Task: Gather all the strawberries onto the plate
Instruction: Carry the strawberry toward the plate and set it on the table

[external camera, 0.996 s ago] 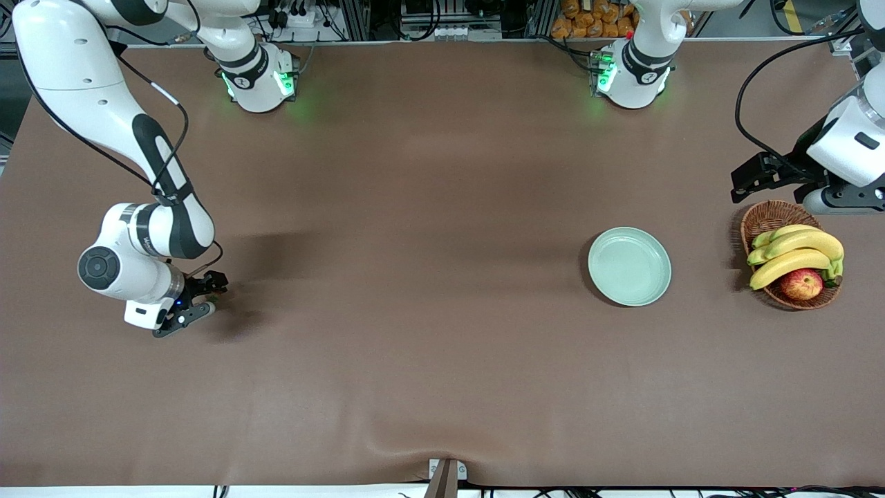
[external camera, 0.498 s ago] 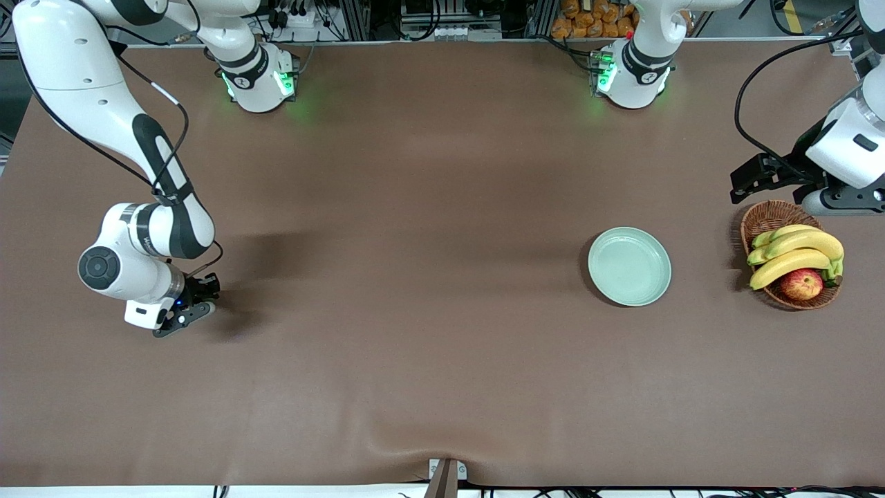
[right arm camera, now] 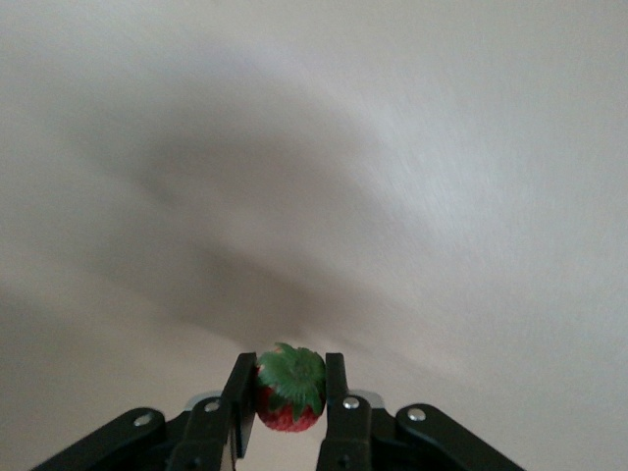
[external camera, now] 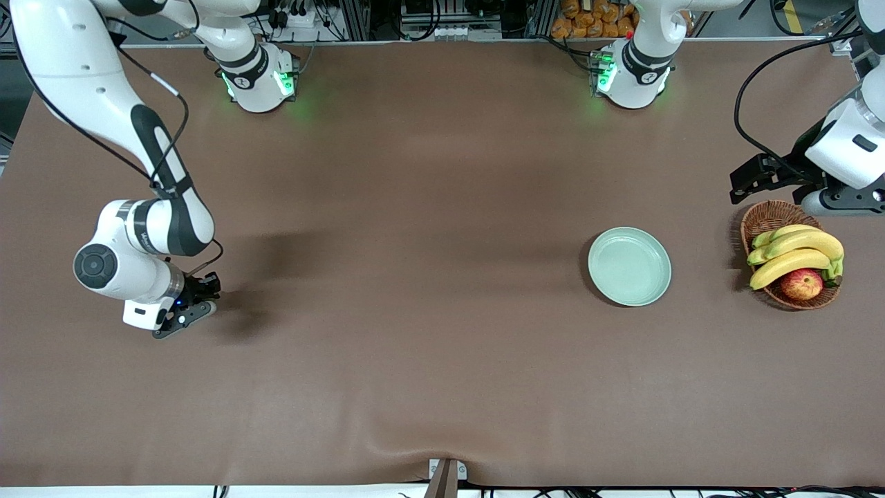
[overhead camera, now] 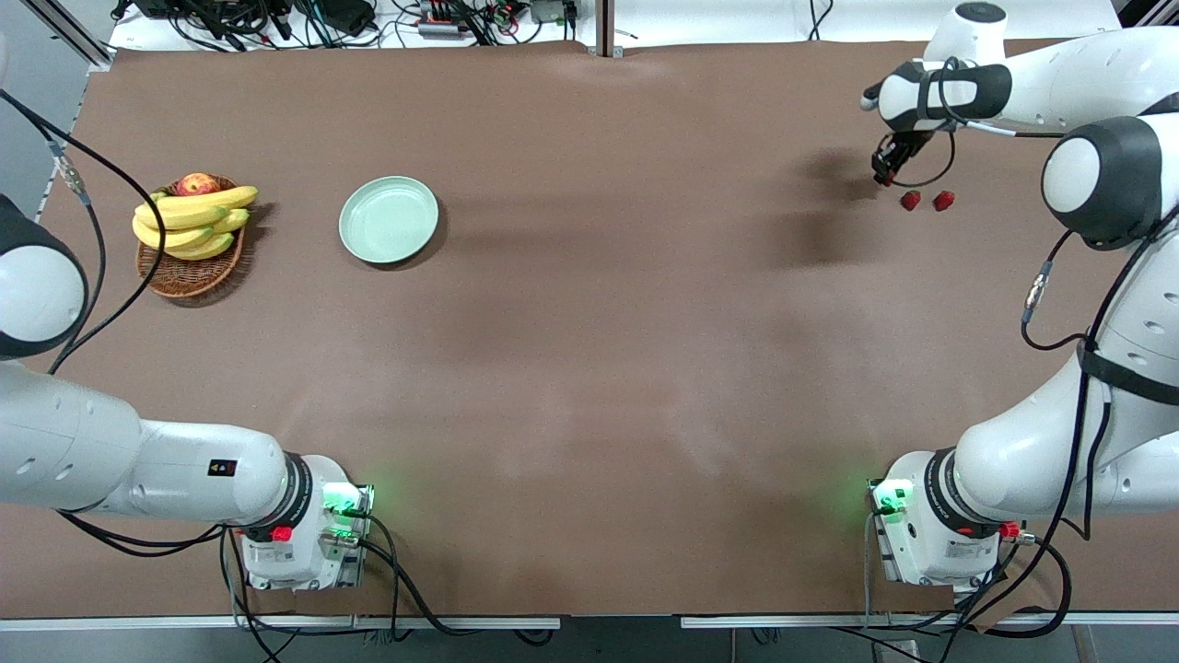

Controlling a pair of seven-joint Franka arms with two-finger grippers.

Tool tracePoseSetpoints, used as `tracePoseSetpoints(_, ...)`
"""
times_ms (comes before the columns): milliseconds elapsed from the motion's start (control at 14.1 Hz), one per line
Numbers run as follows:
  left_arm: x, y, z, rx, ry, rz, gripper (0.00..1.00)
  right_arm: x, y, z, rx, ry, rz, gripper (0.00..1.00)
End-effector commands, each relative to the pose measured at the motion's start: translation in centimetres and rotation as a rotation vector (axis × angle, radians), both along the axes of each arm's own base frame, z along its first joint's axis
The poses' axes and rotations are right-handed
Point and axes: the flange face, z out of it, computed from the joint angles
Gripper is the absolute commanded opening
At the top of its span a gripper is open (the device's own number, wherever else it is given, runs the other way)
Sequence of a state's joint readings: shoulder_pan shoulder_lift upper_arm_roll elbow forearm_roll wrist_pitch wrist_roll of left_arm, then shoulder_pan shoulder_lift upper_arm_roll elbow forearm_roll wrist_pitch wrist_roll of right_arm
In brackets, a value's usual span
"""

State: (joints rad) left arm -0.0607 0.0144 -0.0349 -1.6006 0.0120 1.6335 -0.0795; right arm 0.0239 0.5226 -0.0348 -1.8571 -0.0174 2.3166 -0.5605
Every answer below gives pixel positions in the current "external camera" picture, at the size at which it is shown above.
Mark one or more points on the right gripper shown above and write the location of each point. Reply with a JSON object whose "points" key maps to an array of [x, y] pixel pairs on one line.
{"points": [[193, 286]]}

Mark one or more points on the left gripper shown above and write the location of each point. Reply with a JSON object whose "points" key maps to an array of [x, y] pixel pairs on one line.
{"points": [[804, 154]]}

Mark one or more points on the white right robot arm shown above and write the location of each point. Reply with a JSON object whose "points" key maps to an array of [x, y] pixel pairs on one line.
{"points": [[69, 62]]}

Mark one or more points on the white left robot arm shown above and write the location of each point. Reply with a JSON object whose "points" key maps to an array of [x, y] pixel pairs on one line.
{"points": [[643, 90]]}

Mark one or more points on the pale green round plate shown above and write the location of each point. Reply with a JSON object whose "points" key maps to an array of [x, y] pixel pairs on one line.
{"points": [[629, 266]]}

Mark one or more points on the brown wicker basket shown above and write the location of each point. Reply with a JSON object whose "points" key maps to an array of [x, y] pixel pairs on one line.
{"points": [[771, 216]]}

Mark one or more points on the small greenish yellow banana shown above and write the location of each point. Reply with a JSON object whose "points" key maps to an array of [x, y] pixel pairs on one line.
{"points": [[785, 232]]}

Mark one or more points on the large yellow banana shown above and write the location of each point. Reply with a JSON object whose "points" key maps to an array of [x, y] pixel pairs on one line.
{"points": [[809, 242]]}

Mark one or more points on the red yellow apple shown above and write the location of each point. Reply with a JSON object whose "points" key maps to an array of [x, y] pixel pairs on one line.
{"points": [[802, 285]]}

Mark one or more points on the brown table mat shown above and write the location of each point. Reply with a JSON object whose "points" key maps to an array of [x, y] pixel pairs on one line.
{"points": [[415, 360]]}

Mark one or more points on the orange bread roll pile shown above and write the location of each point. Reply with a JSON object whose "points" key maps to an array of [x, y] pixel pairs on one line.
{"points": [[588, 24]]}

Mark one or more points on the white power strip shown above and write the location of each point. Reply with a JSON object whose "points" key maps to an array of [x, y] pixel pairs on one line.
{"points": [[301, 19]]}

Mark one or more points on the white connector strip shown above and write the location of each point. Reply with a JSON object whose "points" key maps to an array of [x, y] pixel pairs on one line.
{"points": [[449, 32]]}

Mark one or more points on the aluminium frame profile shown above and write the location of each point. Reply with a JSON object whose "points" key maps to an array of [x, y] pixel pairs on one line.
{"points": [[847, 43]]}

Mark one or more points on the aluminium frame post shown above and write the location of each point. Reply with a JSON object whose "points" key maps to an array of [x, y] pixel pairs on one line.
{"points": [[356, 21], [543, 17]]}

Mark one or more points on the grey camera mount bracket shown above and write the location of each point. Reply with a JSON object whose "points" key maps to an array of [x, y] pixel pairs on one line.
{"points": [[442, 481]]}

